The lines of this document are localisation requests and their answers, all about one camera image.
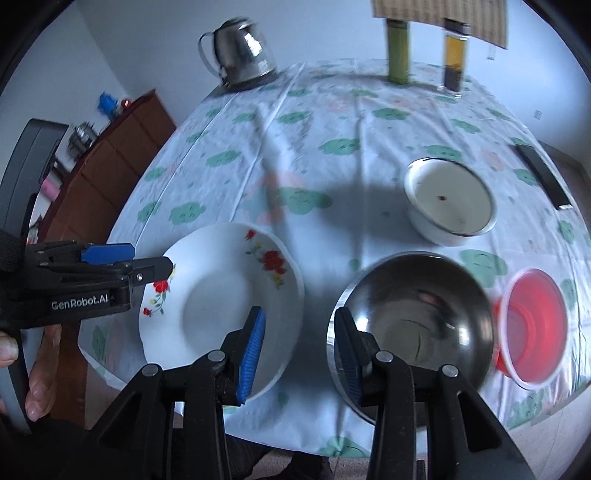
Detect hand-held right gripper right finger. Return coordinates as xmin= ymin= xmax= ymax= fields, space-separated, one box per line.
xmin=333 ymin=307 xmax=532 ymax=480

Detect brown wooden sideboard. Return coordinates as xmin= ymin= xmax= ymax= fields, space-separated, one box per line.
xmin=28 ymin=90 xmax=178 ymax=416

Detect person's dark trousers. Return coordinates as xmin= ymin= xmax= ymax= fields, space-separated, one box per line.
xmin=171 ymin=434 xmax=370 ymax=480

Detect clear tea bottle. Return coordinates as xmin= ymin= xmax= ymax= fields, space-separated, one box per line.
xmin=438 ymin=18 xmax=471 ymax=95

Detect red plastic bowl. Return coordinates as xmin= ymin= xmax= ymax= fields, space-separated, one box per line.
xmin=492 ymin=268 xmax=568 ymax=391

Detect green cloud print tablecloth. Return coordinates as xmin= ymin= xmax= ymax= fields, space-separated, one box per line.
xmin=78 ymin=59 xmax=591 ymax=457

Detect white enamel bowl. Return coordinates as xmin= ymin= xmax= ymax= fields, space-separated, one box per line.
xmin=404 ymin=157 xmax=498 ymax=246

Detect person's left hand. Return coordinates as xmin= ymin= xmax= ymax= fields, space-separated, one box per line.
xmin=0 ymin=323 xmax=64 ymax=422

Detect white plate with red flowers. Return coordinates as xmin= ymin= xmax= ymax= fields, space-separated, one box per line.
xmin=139 ymin=222 xmax=305 ymax=402

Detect black remote control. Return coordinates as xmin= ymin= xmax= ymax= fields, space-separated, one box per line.
xmin=514 ymin=144 xmax=573 ymax=212

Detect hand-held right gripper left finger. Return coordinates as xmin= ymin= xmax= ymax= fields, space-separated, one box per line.
xmin=90 ymin=305 xmax=267 ymax=480

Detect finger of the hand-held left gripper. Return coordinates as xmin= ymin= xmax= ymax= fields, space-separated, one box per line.
xmin=122 ymin=257 xmax=174 ymax=288
xmin=79 ymin=243 xmax=136 ymax=267

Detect green bottle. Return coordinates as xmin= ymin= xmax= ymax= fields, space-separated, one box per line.
xmin=385 ymin=18 xmax=411 ymax=85

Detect stainless steel electric kettle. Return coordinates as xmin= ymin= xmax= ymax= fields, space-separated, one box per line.
xmin=198 ymin=17 xmax=279 ymax=90

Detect steel pressure cooker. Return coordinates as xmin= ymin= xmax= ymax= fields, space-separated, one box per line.
xmin=68 ymin=121 xmax=98 ymax=160

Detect stainless steel bowl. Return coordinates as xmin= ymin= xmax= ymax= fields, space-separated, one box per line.
xmin=326 ymin=251 xmax=497 ymax=428

